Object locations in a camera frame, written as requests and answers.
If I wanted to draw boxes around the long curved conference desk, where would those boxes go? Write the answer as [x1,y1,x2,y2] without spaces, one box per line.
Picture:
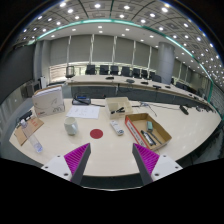
[46,74,218,113]

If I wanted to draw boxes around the white ceramic mug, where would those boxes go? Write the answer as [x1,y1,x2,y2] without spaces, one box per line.
[63,116,79,136]

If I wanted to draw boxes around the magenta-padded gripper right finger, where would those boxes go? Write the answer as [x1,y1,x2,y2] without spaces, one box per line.
[131,142,184,186]

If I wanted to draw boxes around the row of black office chairs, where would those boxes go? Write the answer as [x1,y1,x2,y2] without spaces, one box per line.
[65,64,163,83]

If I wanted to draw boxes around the round ceiling lights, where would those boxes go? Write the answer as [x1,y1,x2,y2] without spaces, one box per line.
[19,1,224,88]

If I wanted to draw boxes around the flat round red coaster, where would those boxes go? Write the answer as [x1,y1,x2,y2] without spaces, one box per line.
[89,128,104,140]

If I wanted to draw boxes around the white cardboard box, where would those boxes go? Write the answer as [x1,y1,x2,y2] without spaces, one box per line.
[31,85,66,118]

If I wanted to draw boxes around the brown paper envelope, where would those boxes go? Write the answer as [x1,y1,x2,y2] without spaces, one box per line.
[13,116,45,147]

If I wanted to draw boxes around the red-sided open cardboard box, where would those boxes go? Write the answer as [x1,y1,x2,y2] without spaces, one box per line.
[124,112,173,152]

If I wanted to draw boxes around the black desktop microphone unit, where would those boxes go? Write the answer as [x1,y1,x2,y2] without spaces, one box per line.
[71,95,92,106]

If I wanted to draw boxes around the beige divided organizer box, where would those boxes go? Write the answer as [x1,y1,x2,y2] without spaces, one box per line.
[104,96,134,120]

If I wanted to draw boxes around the black power strip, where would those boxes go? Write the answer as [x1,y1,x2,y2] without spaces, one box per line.
[15,110,34,128]

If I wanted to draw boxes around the black marker pen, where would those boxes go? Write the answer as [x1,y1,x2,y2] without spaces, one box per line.
[140,129,157,147]

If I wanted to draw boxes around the white printed paper sheet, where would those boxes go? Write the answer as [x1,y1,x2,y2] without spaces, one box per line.
[65,105,101,120]

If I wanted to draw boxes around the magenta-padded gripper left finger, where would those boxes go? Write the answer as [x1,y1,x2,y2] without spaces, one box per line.
[41,142,92,186]

